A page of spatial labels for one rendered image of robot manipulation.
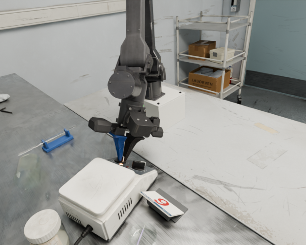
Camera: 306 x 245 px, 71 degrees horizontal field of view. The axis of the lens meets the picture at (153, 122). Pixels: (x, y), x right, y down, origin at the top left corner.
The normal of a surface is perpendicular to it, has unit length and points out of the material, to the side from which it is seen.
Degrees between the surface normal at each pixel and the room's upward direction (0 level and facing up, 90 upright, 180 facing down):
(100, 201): 0
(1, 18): 90
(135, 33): 56
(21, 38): 90
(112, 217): 90
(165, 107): 90
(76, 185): 0
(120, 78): 61
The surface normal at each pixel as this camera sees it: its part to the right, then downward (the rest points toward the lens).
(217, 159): -0.07, -0.85
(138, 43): -0.20, -0.04
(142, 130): 0.41, 0.53
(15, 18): 0.69, 0.33
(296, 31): -0.72, 0.41
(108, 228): 0.86, 0.22
